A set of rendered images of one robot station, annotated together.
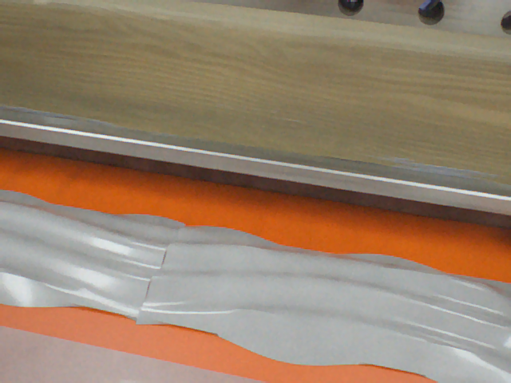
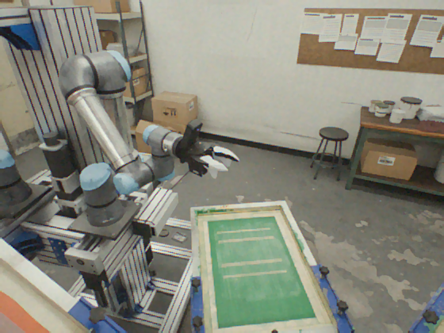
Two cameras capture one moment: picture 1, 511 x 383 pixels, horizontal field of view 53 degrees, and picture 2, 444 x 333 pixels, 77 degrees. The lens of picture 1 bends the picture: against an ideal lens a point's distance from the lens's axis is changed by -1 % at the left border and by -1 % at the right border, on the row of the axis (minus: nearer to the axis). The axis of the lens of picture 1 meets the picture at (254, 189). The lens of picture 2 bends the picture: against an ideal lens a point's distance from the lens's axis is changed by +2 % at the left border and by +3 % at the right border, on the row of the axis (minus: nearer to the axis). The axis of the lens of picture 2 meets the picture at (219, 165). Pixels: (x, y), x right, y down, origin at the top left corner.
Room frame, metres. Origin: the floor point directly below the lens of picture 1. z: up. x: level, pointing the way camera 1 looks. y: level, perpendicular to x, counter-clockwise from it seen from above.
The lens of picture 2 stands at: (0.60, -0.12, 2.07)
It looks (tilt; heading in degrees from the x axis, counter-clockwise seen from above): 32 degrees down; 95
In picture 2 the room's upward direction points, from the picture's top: straight up
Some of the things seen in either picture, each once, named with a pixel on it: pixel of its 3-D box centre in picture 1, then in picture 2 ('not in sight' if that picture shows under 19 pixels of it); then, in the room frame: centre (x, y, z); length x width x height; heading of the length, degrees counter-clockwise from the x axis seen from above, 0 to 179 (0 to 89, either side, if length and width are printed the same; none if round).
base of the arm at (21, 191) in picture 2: not in sight; (9, 188); (-0.45, 0.84, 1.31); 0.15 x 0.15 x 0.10
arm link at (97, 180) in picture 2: not in sight; (99, 182); (0.04, 0.76, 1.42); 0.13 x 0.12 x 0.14; 56
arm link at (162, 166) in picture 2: not in sight; (159, 166); (0.32, 0.70, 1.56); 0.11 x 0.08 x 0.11; 56
